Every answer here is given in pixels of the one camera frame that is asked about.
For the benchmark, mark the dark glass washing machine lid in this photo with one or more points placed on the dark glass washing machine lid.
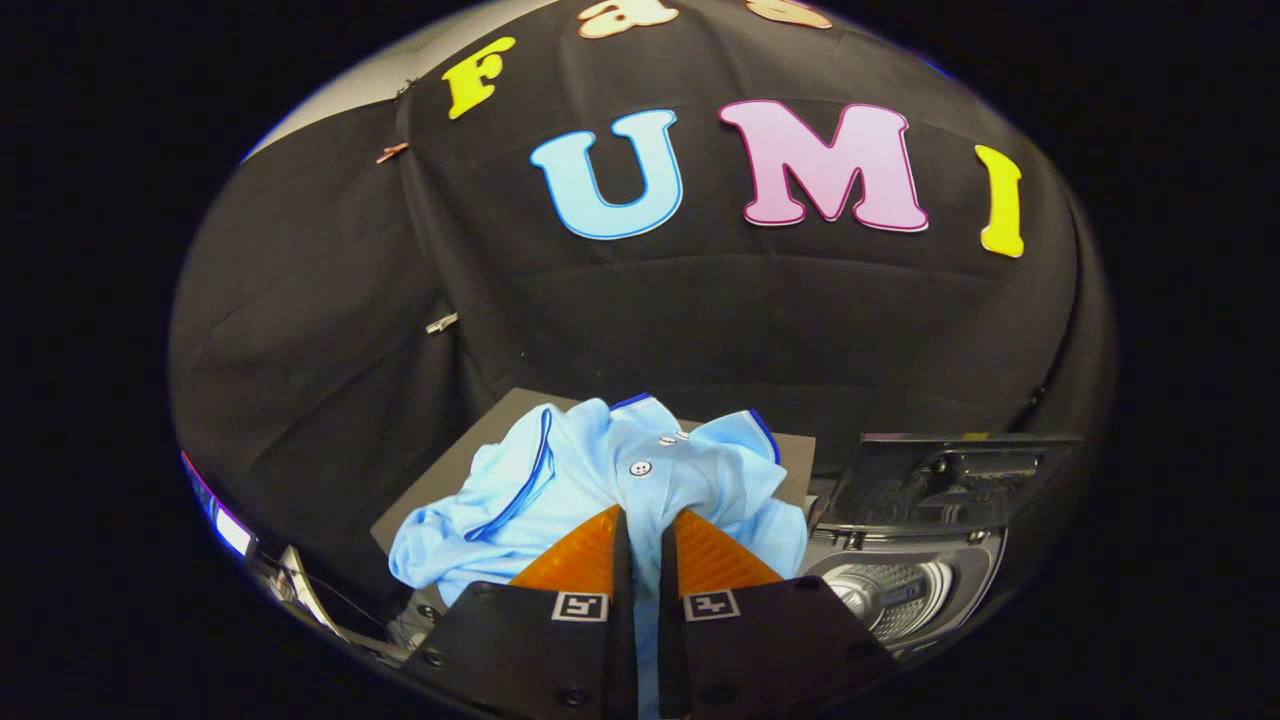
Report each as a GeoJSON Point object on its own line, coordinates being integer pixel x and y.
{"type": "Point", "coordinates": [900, 480]}

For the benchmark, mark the shiny metal frame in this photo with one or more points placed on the shiny metal frame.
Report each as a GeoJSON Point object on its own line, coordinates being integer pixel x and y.
{"type": "Point", "coordinates": [300, 590]}

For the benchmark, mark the silver clip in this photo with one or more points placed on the silver clip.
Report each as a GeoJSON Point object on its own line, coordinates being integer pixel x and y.
{"type": "Point", "coordinates": [441, 323]}

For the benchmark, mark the pink clip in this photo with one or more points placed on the pink clip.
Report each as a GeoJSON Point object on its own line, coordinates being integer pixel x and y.
{"type": "Point", "coordinates": [391, 153]}

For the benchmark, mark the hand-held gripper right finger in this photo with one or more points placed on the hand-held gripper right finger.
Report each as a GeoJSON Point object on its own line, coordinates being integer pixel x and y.
{"type": "Point", "coordinates": [760, 660]}

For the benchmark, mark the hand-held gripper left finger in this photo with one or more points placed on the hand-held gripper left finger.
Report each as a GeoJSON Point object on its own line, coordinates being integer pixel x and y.
{"type": "Point", "coordinates": [545, 660]}

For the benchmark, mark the grey stand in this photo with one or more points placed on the grey stand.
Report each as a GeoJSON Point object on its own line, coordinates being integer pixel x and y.
{"type": "Point", "coordinates": [445, 470]}

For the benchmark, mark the light blue polo shirt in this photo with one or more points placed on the light blue polo shirt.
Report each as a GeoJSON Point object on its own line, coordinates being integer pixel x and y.
{"type": "Point", "coordinates": [600, 470]}

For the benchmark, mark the dark grey washing machine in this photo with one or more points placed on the dark grey washing machine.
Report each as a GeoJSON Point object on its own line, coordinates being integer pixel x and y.
{"type": "Point", "coordinates": [965, 570]}

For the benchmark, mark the black backdrop cloth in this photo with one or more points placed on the black backdrop cloth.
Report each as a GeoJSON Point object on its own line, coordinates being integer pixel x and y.
{"type": "Point", "coordinates": [700, 320]}

